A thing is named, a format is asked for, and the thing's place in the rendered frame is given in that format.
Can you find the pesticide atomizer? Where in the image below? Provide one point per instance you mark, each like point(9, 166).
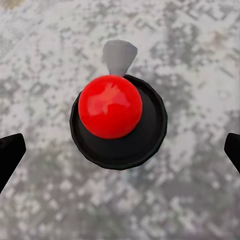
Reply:
point(118, 121)

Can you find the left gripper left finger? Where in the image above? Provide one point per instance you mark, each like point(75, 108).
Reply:
point(12, 150)

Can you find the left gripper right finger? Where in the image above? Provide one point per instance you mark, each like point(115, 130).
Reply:
point(232, 149)

